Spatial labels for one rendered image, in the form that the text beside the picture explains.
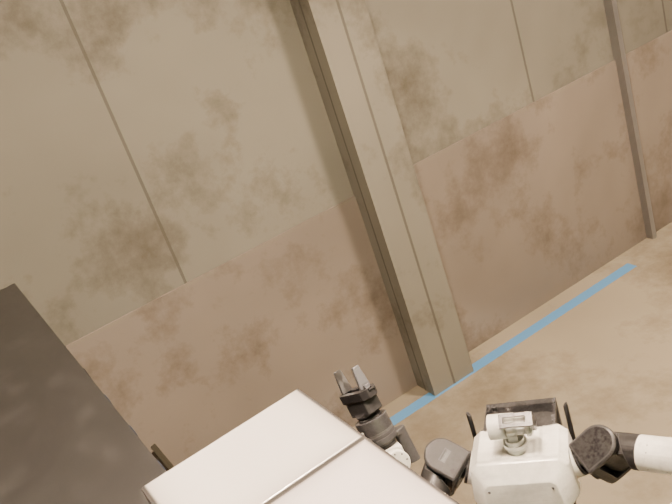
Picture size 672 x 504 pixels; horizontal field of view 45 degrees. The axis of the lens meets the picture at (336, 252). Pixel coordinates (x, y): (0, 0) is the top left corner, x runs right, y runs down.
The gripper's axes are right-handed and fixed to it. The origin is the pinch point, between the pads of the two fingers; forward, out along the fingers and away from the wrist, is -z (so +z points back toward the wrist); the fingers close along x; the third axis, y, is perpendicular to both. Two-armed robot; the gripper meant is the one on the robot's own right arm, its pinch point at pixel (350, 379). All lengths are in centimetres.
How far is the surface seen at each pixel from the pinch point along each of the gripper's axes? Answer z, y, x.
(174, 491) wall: -26, 101, 134
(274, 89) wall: -115, -142, -156
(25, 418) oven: -30, 74, 2
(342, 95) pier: -96, -163, -136
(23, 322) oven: -51, 54, -42
